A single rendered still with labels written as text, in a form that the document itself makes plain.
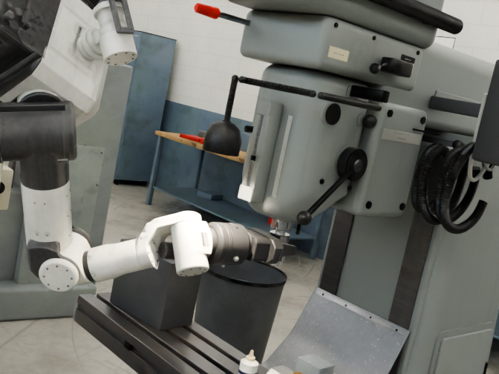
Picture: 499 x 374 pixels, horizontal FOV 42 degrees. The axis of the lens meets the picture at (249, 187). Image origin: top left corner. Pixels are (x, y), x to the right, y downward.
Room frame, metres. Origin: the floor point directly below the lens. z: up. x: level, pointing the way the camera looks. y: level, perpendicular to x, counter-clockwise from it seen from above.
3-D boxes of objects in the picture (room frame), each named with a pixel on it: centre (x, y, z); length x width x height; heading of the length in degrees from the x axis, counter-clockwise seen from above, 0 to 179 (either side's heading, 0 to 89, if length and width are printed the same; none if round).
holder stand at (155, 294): (1.76, 0.20, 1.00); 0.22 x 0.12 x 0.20; 50
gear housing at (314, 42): (1.46, -0.12, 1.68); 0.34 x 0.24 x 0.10; 134
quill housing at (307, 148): (1.43, -0.09, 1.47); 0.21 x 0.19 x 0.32; 44
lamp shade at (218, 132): (1.27, 0.07, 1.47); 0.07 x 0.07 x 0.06
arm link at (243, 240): (1.38, -0.01, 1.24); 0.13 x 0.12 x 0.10; 37
